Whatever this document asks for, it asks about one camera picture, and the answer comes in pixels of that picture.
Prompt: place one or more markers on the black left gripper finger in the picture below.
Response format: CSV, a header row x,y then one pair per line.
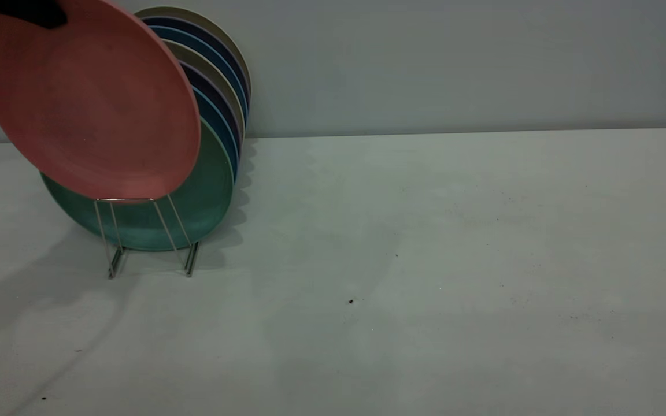
x,y
26,8

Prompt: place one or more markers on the pink plastic plate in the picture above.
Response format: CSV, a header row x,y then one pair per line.
x,y
90,104

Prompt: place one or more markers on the beige plastic plate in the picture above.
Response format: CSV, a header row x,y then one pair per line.
x,y
211,68
206,18

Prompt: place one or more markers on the dark purple plastic plate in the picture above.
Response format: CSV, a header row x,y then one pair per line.
x,y
217,95
206,32

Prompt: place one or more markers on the blue plastic plate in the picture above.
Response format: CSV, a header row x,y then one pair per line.
x,y
220,130
206,46

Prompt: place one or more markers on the green plastic plate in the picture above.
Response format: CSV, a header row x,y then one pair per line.
x,y
206,196

